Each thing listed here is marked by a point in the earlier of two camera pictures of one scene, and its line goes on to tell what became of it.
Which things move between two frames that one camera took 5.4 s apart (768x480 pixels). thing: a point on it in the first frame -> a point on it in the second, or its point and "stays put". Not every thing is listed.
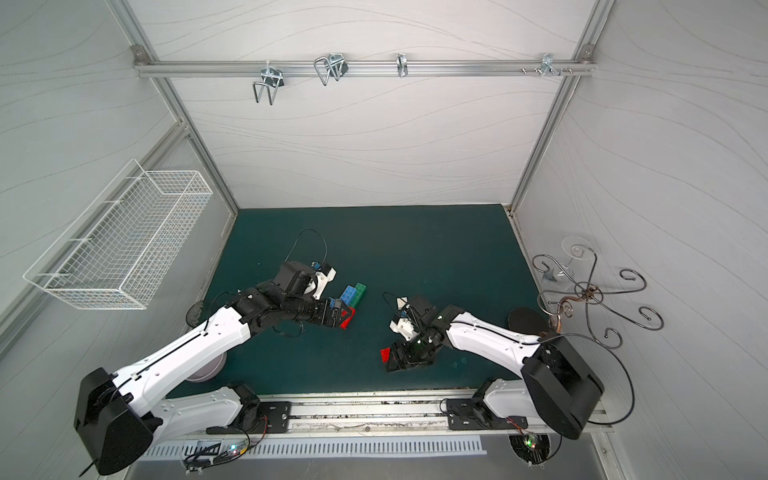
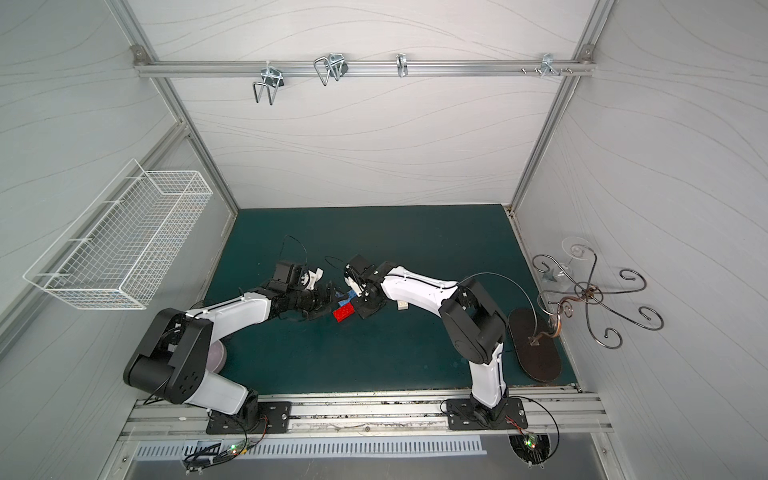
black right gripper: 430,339 -> 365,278
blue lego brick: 348,294 stays put
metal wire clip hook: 334,65 stays put
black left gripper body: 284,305 stays put
